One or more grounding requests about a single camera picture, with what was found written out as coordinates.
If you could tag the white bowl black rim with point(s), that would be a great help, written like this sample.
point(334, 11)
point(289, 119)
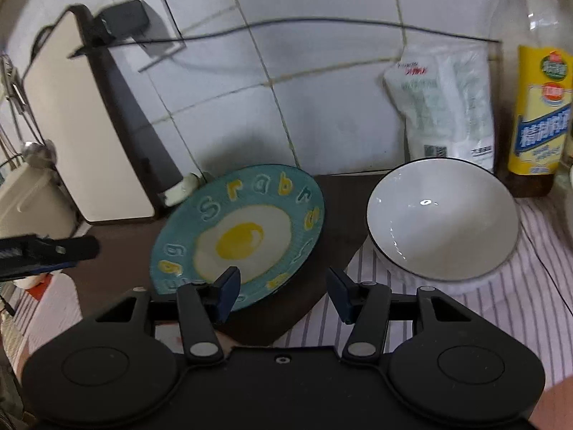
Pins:
point(443, 222)

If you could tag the right hand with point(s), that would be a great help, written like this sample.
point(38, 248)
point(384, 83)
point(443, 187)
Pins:
point(554, 411)

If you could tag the white salt bag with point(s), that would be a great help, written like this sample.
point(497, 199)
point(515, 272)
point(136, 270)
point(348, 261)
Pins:
point(443, 93)

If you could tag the cream cutting board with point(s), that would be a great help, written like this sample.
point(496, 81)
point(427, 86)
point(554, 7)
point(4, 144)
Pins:
point(78, 109)

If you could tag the blue fried egg plate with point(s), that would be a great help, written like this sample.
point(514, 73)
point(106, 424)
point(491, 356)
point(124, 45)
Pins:
point(264, 220)

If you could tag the black power adapter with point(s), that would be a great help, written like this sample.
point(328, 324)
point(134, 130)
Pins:
point(123, 20)

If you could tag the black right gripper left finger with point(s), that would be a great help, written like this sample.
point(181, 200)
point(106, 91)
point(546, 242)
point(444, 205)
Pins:
point(202, 307)

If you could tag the small white soap piece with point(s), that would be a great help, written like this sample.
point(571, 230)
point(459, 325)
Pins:
point(176, 194)

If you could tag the yellow label cooking wine bottle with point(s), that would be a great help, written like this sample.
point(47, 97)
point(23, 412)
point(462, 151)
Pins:
point(534, 102)

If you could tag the white rice cooker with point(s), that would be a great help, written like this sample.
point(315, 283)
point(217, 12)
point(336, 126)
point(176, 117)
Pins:
point(32, 203)

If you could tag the steel ladle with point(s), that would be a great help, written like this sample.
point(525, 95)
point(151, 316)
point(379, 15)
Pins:
point(34, 149)

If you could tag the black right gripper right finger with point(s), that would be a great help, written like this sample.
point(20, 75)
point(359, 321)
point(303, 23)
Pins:
point(365, 306)

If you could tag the white wall socket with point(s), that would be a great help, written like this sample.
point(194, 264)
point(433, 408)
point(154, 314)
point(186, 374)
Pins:
point(159, 41)

